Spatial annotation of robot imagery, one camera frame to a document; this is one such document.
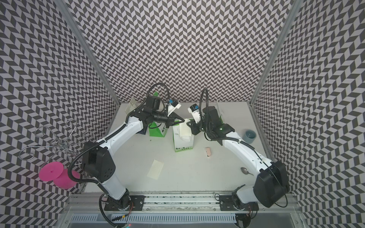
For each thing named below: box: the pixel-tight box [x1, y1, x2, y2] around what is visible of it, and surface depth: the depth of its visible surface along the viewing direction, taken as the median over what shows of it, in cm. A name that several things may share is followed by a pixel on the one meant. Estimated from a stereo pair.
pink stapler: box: [204, 146, 212, 158], surface depth 91 cm
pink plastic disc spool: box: [38, 161, 81, 190], surface depth 55 cm
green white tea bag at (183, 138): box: [172, 118, 195, 153], surface depth 82 cm
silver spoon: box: [240, 167, 255, 177], surface depth 86 cm
